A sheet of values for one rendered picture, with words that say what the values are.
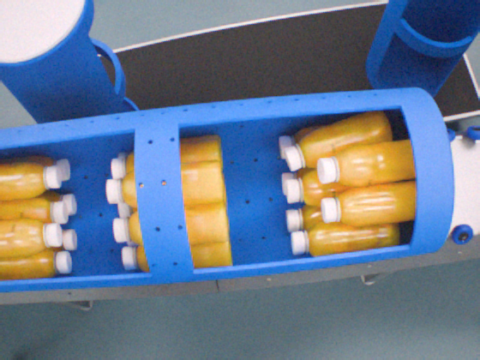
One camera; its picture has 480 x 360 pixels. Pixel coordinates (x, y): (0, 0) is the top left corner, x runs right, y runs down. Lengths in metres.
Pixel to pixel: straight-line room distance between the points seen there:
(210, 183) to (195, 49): 1.28
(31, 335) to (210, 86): 1.09
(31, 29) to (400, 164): 0.77
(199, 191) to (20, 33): 0.55
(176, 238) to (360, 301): 1.30
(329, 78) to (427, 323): 0.92
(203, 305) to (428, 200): 1.28
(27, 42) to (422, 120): 0.78
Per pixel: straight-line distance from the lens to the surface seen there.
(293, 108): 0.93
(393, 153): 0.98
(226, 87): 2.09
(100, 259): 1.12
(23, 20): 1.29
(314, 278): 1.22
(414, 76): 2.19
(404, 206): 0.99
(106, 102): 1.56
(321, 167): 0.97
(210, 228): 0.95
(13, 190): 1.06
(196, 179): 0.93
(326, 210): 0.97
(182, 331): 2.07
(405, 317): 2.13
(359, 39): 2.22
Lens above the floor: 2.06
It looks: 74 degrees down
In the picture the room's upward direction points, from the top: 1 degrees counter-clockwise
